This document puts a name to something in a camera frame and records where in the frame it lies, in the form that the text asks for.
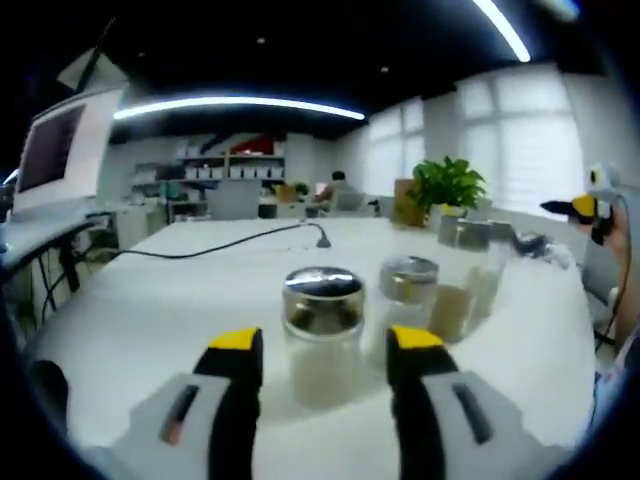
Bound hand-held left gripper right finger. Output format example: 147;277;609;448
387;324;552;480

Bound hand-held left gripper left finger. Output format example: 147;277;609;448
114;327;265;480

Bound tall glass seasoning bottle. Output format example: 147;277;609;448
469;219;516;322
429;218;496;346

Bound short glass seasoning bottle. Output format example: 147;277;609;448
281;267;367;410
369;255;441;370

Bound person's right hand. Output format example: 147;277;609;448
609;207;632;264

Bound wide window with blinds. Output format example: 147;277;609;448
456;66;587;217

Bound green potted plant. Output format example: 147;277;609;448
411;155;490;232

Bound brown paper bag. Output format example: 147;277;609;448
392;178;427;230

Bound narrow window with blinds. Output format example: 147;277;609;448
366;98;427;200

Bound ceiling light strip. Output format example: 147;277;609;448
112;95;367;122
473;0;532;65

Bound white office chair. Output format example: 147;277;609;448
331;190;367;215

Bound grey partition panel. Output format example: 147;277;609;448
206;178;262;221

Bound row of white storage boxes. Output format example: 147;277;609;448
183;165;287;181

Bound white storage shelf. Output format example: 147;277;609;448
131;138;290;222

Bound white laptop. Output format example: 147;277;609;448
0;88;127;267

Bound white ceiling panel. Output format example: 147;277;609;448
56;46;130;95

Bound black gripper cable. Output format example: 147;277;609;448
592;196;633;342

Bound black power cable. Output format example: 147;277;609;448
42;222;332;312

